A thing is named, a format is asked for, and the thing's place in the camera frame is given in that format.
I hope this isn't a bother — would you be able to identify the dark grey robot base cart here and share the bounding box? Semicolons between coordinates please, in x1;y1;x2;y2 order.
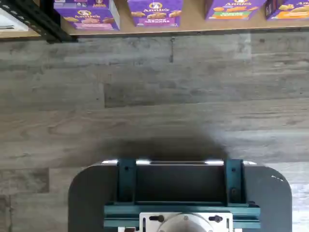
68;159;293;232

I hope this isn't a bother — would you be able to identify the tan wooden shelf board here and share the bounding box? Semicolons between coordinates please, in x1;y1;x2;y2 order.
0;29;42;39
59;0;309;37

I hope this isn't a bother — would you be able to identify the purple box with magenta patch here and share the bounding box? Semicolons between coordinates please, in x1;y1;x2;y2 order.
127;0;184;28

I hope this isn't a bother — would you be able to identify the purple box with pink patch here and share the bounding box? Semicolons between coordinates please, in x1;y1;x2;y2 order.
53;0;121;31

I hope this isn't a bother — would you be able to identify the purple box with green patch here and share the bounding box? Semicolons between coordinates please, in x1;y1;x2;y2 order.
204;0;267;21

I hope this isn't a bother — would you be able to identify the purple box with orange patch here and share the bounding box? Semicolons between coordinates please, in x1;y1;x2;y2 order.
264;0;309;21

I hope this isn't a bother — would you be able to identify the white mounting plate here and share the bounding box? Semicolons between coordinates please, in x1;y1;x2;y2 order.
139;212;234;232

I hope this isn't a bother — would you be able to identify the white flat object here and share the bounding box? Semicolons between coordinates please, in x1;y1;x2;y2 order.
0;8;30;32

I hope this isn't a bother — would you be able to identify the teal metal frame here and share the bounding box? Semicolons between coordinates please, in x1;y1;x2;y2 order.
104;158;262;231

